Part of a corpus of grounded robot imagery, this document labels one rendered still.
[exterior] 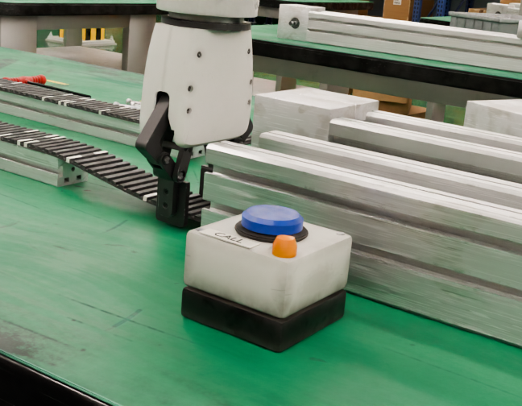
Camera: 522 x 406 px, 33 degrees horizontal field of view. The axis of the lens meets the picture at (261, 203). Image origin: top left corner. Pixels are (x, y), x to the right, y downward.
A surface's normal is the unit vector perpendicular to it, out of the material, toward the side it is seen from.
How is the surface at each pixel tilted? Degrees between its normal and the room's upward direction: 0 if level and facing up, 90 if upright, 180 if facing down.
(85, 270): 0
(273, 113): 90
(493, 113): 90
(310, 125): 90
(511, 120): 90
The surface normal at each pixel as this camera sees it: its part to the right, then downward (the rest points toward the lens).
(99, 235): 0.08, -0.96
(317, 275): 0.81, 0.22
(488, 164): -0.58, 0.18
